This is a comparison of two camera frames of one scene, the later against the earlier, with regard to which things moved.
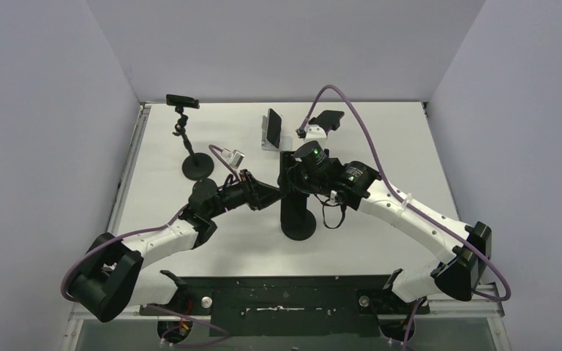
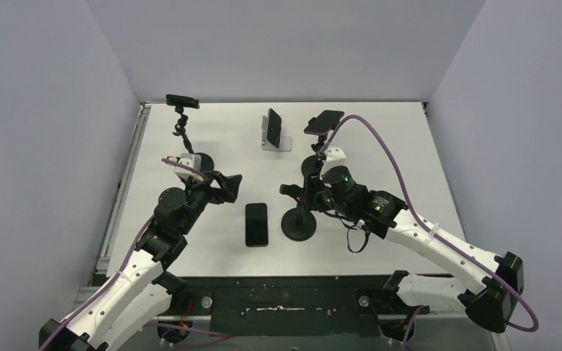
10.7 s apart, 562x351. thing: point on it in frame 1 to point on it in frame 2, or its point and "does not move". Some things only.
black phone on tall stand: x=181 y=101 does not move
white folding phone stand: x=285 y=142 does not move
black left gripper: x=257 y=194 to x=227 y=192
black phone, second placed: x=328 y=120 does not move
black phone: x=287 y=180 to x=256 y=225
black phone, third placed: x=274 y=131 does not move
